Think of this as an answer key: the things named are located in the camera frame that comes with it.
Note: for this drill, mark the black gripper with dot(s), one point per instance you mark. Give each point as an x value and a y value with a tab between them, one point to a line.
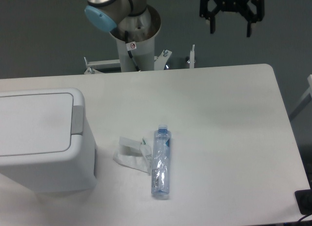
230	0

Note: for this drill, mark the white trash can lid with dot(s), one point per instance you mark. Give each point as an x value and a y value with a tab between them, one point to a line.
38	123

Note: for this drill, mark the white trash can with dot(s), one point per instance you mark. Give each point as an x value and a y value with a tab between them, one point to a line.
73	169

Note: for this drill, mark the white table leg right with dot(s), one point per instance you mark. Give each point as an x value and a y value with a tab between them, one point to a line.
303	101

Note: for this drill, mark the crumpled white paper wrapper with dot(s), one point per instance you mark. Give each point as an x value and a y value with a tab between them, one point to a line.
134	154

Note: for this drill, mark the clear plastic water bottle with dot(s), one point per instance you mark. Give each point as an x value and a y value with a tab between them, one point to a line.
160	164

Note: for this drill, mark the black device at table edge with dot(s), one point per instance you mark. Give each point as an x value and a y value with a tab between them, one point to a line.
304	201

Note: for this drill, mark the white metal mounting frame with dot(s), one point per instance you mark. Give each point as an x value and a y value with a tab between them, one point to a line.
161	62

